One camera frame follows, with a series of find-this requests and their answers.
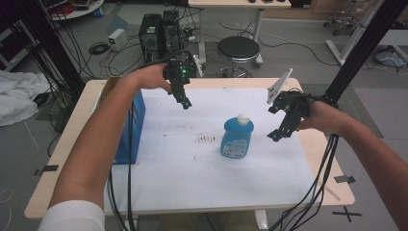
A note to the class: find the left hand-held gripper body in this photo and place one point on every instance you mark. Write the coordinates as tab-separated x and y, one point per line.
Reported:
175	72

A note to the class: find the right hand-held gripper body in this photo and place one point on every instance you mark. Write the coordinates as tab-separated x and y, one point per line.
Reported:
296	106

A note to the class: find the blue bottle with white cap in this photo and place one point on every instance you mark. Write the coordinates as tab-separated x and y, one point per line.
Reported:
236	138

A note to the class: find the person's left hand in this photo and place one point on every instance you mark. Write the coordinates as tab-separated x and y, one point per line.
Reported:
149	77

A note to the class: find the person's right hand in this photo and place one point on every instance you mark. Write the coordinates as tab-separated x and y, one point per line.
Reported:
325	117

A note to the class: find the black computer tower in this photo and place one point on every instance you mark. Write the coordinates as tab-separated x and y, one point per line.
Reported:
171	32
150	38

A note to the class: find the blue cardboard box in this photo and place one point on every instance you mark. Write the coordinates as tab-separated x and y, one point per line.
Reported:
133	128

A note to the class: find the small white box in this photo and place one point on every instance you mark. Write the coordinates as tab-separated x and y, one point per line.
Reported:
117	39

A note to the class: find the black round stool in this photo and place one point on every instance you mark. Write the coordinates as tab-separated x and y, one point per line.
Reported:
238	48

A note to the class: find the black tape strip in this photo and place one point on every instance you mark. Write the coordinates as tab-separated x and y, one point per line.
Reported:
344	179
46	169

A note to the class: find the white paper sheet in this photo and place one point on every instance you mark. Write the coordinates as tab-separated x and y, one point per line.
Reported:
192	173

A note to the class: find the white table leg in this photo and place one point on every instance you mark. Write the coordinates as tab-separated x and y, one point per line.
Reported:
261	220

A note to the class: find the white stand leg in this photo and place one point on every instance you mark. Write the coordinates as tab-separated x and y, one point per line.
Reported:
352	38

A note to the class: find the office chair base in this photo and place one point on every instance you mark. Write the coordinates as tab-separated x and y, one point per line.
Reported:
341	20

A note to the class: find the black tape cross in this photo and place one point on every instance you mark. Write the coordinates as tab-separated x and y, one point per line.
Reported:
347	214

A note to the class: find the round white table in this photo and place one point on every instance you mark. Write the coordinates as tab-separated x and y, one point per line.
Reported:
80	9

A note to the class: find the white cloth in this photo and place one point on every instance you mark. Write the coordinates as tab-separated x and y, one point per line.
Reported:
19	96

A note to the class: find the black metal frame post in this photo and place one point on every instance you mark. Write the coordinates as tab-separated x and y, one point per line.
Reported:
51	41
365	48

